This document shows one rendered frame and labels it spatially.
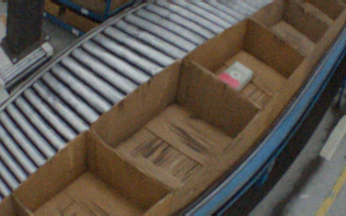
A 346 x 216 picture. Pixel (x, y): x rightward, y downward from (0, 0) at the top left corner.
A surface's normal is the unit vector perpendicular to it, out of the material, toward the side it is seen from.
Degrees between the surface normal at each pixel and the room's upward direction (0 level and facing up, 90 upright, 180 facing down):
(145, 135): 0
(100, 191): 0
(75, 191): 1
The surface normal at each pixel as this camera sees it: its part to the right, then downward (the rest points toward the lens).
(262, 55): -0.62, 0.48
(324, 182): 0.11, -0.72
